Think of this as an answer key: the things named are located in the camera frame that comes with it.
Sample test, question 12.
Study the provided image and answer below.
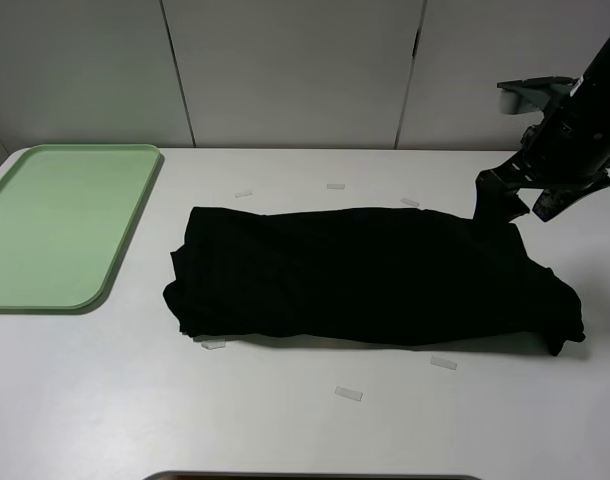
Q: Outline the clear tape piece upper right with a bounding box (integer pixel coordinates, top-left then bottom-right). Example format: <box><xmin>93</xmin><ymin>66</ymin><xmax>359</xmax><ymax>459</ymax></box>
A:
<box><xmin>400</xmin><ymin>198</ymin><xmax>420</xmax><ymax>208</ymax></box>

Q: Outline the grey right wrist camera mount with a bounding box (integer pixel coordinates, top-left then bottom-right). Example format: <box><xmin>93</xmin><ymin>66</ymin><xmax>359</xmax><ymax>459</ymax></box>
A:
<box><xmin>497</xmin><ymin>76</ymin><xmax>577</xmax><ymax>115</ymax></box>

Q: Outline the clear tape piece bottom centre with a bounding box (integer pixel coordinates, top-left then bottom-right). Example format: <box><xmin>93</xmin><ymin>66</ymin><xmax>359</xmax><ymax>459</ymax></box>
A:
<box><xmin>335</xmin><ymin>386</ymin><xmax>363</xmax><ymax>402</ymax></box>

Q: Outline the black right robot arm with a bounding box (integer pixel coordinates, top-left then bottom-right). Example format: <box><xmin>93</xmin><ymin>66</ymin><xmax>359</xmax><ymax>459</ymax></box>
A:
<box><xmin>473</xmin><ymin>37</ymin><xmax>610</xmax><ymax>226</ymax></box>

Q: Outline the light green plastic tray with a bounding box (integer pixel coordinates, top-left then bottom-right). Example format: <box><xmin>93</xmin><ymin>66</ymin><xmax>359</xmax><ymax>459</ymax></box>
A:
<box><xmin>0</xmin><ymin>144</ymin><xmax>162</xmax><ymax>312</ymax></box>

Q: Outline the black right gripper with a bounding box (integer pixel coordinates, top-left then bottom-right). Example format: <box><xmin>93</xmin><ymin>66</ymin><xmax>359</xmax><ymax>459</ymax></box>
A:
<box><xmin>473</xmin><ymin>114</ymin><xmax>610</xmax><ymax>223</ymax></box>

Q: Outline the clear tape piece lower right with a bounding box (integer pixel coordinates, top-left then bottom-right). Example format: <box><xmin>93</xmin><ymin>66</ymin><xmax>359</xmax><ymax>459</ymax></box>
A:
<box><xmin>430</xmin><ymin>355</ymin><xmax>457</xmax><ymax>371</ymax></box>

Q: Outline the black short sleeve t-shirt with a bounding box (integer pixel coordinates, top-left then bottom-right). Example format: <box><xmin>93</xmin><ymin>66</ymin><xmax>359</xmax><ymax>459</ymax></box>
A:
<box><xmin>163</xmin><ymin>207</ymin><xmax>585</xmax><ymax>355</ymax></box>

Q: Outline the clear tape piece lower left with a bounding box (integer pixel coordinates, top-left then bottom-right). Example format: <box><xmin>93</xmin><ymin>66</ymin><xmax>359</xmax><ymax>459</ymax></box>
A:
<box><xmin>201</xmin><ymin>339</ymin><xmax>227</xmax><ymax>350</ymax></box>

